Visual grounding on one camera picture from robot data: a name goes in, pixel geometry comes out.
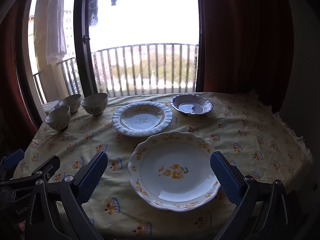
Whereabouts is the white plate with beaded rim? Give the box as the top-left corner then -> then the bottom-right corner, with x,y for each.
112,101 -> 173,137

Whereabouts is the dark window frame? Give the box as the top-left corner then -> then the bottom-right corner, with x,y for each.
15,0 -> 207,125

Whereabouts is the grey floral ceramic bowl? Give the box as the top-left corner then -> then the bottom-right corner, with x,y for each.
80,93 -> 109,117
45,105 -> 71,132
59,94 -> 82,114

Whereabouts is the white hanging garment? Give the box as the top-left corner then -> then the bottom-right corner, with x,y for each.
34,0 -> 68,64

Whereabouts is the white plate with yellow flowers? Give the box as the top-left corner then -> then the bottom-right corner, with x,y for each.
127,130 -> 222,212

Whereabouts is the scalloped plate with dark rim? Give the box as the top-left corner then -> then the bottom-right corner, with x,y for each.
170,94 -> 214,117

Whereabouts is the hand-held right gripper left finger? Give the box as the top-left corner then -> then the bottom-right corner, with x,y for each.
24,151 -> 108,240

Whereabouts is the yellow printed tablecloth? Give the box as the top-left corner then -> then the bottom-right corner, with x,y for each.
12,91 -> 314,240

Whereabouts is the white plastic stool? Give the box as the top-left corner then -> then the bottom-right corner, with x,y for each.
41,100 -> 62,117

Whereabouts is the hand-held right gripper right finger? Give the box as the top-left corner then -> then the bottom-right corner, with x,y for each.
210,151 -> 298,240

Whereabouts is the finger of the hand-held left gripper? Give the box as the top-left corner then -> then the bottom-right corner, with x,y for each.
0,155 -> 61,195
0,149 -> 25,178

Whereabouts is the balcony railing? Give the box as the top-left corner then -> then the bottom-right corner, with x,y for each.
32,43 -> 199,105

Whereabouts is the dark red curtain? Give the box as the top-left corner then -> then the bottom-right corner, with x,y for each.
197,0 -> 294,93
0,5 -> 38,153

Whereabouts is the dark lace hanging garment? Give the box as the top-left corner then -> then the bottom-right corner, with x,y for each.
87,0 -> 101,27

